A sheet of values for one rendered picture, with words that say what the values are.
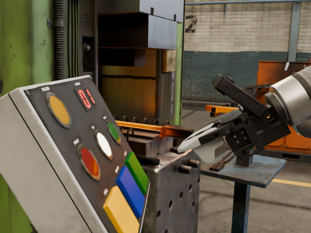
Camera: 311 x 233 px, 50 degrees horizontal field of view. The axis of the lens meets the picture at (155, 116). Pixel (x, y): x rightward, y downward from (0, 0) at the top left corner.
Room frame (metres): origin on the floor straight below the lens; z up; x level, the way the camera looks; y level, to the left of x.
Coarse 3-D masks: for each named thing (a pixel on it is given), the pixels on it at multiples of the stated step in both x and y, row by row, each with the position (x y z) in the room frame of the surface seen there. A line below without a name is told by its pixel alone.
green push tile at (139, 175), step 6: (132, 156) 0.67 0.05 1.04; (126, 162) 0.63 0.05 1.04; (132, 162) 0.65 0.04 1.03; (138, 162) 0.69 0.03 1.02; (132, 168) 0.63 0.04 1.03; (138, 168) 0.67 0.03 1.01; (132, 174) 0.62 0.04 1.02; (138, 174) 0.64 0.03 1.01; (144, 174) 0.69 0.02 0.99; (138, 180) 0.62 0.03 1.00; (144, 180) 0.66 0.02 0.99; (138, 186) 0.62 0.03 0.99; (144, 186) 0.64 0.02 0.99; (144, 192) 0.62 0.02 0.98
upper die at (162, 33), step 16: (112, 16) 1.07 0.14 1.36; (128, 16) 1.05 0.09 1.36; (144, 16) 1.02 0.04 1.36; (112, 32) 1.07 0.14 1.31; (128, 32) 1.05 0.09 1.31; (144, 32) 1.02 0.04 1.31; (160, 32) 1.08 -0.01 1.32; (176, 32) 1.19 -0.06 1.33; (112, 48) 1.17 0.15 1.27; (128, 48) 1.12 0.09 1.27; (144, 48) 1.07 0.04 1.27; (160, 48) 1.08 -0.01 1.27
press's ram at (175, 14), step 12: (108, 0) 1.02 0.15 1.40; (120, 0) 1.00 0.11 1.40; (132, 0) 0.98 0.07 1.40; (144, 0) 0.99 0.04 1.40; (156, 0) 1.06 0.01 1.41; (168, 0) 1.13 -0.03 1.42; (180, 0) 1.21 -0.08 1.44; (108, 12) 1.02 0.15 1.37; (120, 12) 1.00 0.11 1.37; (132, 12) 0.99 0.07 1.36; (144, 12) 0.99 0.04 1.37; (156, 12) 1.06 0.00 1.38; (168, 12) 1.13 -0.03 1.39; (180, 12) 1.21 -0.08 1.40
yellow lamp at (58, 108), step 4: (52, 96) 0.47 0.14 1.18; (52, 100) 0.46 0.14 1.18; (56, 100) 0.47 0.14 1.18; (52, 104) 0.45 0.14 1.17; (56, 104) 0.46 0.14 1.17; (60, 104) 0.47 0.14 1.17; (52, 108) 0.45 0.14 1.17; (56, 108) 0.46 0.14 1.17; (60, 108) 0.47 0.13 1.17; (64, 108) 0.48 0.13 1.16; (56, 112) 0.45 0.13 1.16; (60, 112) 0.46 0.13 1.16; (64, 112) 0.47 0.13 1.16; (60, 116) 0.45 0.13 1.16; (64, 116) 0.46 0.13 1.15; (64, 120) 0.46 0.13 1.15; (68, 120) 0.47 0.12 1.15
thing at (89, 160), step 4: (84, 148) 0.47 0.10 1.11; (84, 152) 0.46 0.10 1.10; (88, 152) 0.48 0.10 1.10; (84, 156) 0.45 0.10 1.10; (88, 156) 0.47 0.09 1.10; (92, 156) 0.48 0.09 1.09; (84, 160) 0.45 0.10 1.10; (88, 160) 0.46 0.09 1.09; (92, 160) 0.47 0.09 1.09; (88, 164) 0.45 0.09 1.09; (92, 164) 0.46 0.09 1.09; (96, 164) 0.48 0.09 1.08; (88, 168) 0.44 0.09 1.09; (92, 168) 0.45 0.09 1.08; (96, 168) 0.47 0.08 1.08; (92, 172) 0.45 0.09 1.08; (96, 172) 0.46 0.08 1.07
